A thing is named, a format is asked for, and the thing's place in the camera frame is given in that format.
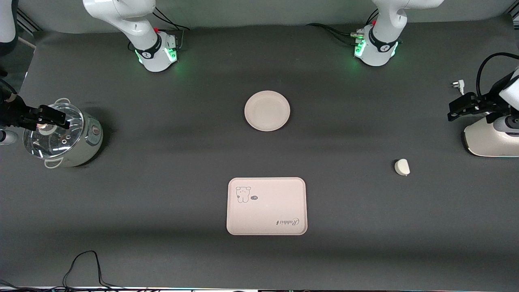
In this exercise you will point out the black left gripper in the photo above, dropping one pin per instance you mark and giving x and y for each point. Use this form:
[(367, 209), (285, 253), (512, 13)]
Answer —
[(479, 104)]

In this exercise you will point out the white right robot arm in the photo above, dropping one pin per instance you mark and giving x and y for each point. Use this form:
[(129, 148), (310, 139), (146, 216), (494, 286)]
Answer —
[(150, 52)]

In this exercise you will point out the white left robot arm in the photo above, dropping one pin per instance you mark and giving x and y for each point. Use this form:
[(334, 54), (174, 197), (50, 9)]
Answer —
[(381, 52)]

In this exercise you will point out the silver steel pot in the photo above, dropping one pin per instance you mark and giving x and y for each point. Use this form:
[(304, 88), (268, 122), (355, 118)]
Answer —
[(89, 142)]

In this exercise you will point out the white rounded appliance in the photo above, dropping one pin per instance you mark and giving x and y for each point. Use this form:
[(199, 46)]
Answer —
[(486, 142)]

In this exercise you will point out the beige rectangular printed tray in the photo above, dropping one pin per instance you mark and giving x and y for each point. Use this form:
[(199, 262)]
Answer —
[(267, 211)]

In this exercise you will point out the round beige plate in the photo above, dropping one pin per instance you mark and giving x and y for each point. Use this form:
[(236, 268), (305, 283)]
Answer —
[(267, 110)]

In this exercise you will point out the dark grey table mat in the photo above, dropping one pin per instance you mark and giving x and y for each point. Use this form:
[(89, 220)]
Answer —
[(162, 202)]

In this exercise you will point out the aluminium frame rail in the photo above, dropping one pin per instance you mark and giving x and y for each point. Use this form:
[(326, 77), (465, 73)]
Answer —
[(28, 20)]

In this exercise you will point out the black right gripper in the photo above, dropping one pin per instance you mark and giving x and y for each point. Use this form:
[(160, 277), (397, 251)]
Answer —
[(12, 111)]

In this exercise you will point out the white steamed bun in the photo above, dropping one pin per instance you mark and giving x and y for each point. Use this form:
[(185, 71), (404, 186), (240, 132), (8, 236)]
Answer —
[(402, 167)]

